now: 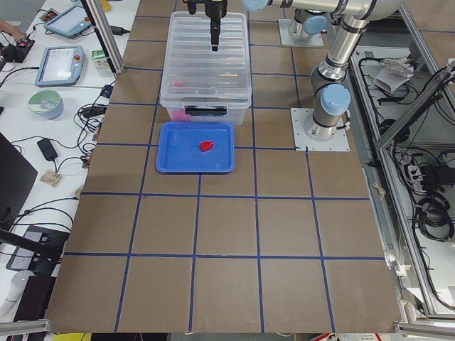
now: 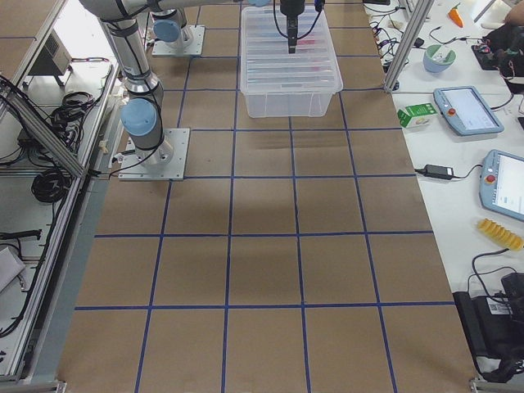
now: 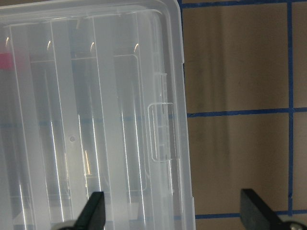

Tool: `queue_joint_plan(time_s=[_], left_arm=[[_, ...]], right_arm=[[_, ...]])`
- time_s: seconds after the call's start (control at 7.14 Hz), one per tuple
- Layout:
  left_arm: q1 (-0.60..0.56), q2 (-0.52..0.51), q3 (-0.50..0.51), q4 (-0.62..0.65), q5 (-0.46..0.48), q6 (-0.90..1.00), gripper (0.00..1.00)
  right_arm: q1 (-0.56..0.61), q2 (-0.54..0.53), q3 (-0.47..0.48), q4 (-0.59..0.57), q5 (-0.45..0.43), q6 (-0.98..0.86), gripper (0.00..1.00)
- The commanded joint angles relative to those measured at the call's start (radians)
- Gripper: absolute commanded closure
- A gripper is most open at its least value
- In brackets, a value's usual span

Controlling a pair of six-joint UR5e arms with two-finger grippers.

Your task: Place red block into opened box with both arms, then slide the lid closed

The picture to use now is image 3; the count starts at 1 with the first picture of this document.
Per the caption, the red block under lid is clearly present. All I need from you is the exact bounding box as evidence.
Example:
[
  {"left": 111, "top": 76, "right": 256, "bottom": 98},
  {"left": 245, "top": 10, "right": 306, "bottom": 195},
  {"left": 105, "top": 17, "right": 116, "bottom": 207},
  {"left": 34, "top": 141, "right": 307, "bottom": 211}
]
[{"left": 0, "top": 53, "right": 13, "bottom": 69}]

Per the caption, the clear plastic box lid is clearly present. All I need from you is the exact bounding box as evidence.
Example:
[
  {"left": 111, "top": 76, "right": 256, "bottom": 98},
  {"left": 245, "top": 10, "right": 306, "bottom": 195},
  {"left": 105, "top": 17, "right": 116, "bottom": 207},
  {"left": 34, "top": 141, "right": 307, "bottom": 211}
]
[{"left": 0, "top": 0, "right": 196, "bottom": 230}]

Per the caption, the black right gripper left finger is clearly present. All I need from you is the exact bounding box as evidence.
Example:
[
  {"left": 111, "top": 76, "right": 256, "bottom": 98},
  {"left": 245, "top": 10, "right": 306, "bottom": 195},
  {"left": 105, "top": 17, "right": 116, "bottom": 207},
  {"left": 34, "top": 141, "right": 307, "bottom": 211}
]
[{"left": 71, "top": 191, "right": 106, "bottom": 230}]

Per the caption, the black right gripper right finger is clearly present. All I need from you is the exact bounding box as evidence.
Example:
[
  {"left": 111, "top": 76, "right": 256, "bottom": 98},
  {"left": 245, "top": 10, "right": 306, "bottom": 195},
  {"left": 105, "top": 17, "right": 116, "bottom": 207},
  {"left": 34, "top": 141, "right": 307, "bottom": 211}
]
[{"left": 240, "top": 189, "right": 288, "bottom": 230}]

